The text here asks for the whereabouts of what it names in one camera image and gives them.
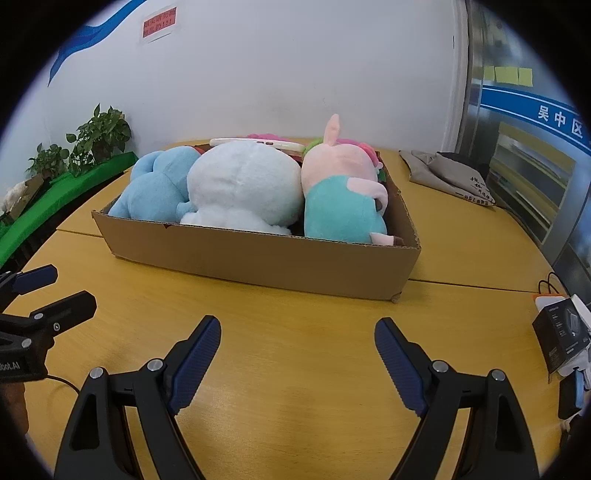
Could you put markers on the wooden desktop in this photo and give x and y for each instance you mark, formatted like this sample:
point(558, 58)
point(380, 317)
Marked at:
point(300, 332)

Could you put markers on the small brown cardboard piece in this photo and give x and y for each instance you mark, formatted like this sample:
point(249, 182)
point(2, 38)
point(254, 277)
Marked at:
point(30, 196)

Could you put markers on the pink plush toy teal outfit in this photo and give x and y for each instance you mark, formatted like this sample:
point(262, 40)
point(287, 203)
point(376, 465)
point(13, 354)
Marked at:
point(339, 203)

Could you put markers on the light blue plush toy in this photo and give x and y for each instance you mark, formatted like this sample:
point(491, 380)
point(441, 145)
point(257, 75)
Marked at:
point(152, 189)

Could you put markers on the black product box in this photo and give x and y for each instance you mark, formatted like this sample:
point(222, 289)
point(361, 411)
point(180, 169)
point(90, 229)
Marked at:
point(558, 332)

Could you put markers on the white orange power strip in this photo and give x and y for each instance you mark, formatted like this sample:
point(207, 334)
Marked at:
point(548, 298)

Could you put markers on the grey cloth bag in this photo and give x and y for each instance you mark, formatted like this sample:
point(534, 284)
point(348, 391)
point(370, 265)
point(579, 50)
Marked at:
point(443, 177)

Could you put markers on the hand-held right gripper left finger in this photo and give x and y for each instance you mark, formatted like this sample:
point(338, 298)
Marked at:
point(194, 364)

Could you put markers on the panda plush toy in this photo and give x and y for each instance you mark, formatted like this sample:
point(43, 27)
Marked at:
point(244, 184)

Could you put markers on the brown cardboard box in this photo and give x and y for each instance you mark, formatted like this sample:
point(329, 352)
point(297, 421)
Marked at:
point(254, 258)

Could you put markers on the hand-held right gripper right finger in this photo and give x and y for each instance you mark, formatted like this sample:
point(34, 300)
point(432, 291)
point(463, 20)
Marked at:
point(399, 364)

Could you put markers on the cream rectangular frame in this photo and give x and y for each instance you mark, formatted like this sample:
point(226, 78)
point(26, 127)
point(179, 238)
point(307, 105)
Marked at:
point(286, 146)

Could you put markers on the person's left hand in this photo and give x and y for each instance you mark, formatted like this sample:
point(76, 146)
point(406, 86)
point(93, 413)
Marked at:
point(10, 406)

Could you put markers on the black phone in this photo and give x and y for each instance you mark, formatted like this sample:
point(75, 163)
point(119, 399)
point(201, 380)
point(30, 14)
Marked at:
point(570, 397)

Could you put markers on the yellow sticky note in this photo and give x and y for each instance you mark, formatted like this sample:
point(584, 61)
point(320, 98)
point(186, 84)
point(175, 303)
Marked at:
point(526, 77)
point(507, 74)
point(489, 73)

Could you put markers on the large potted green plant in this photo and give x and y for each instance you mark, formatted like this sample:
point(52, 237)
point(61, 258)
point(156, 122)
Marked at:
point(99, 134)

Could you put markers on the glass partition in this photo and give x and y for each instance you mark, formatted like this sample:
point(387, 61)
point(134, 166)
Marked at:
point(521, 184)

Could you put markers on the blue banner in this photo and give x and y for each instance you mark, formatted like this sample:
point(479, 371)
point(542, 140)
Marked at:
point(521, 104)

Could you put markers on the small potted green plant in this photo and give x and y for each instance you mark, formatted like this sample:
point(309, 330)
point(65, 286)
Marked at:
point(48, 159)

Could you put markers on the green cloth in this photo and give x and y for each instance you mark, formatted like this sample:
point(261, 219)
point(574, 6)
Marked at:
point(69, 194)

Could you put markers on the red wall notice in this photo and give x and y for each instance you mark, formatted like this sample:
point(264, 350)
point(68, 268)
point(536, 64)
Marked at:
point(159, 23)

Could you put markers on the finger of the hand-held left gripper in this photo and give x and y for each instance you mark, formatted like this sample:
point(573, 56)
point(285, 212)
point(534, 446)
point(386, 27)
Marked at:
point(64, 309)
point(37, 278)

